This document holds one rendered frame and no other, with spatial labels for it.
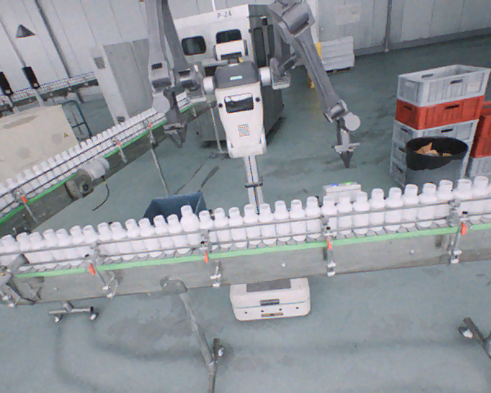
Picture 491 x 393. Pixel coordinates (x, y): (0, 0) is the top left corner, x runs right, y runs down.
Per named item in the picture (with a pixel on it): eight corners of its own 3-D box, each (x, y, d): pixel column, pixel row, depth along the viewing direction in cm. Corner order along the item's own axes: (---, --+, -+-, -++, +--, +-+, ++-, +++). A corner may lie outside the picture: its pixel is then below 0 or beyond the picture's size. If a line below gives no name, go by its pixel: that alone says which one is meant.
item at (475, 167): (469, 178, 303) (474, 159, 292) (444, 162, 338) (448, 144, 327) (528, 169, 299) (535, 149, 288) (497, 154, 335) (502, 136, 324)
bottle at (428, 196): (425, 217, 112) (432, 180, 104) (435, 226, 107) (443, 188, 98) (410, 219, 112) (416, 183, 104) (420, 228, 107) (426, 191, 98)
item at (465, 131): (413, 153, 276) (416, 131, 265) (390, 139, 312) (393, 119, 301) (474, 141, 277) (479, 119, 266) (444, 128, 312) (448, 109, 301)
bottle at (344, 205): (335, 225, 116) (335, 191, 108) (351, 226, 114) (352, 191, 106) (335, 235, 111) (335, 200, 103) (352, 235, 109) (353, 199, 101)
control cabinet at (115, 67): (140, 125, 729) (111, 42, 634) (156, 124, 711) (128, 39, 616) (119, 137, 665) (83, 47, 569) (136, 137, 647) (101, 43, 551)
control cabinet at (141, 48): (160, 115, 800) (137, 38, 705) (175, 114, 782) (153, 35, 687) (142, 124, 736) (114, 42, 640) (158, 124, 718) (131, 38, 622)
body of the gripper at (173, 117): (164, 130, 103) (157, 110, 100) (170, 122, 112) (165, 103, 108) (181, 128, 103) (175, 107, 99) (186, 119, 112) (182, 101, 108)
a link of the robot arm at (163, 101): (173, 68, 99) (150, 73, 100) (165, 72, 89) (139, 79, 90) (184, 102, 105) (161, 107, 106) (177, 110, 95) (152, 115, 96)
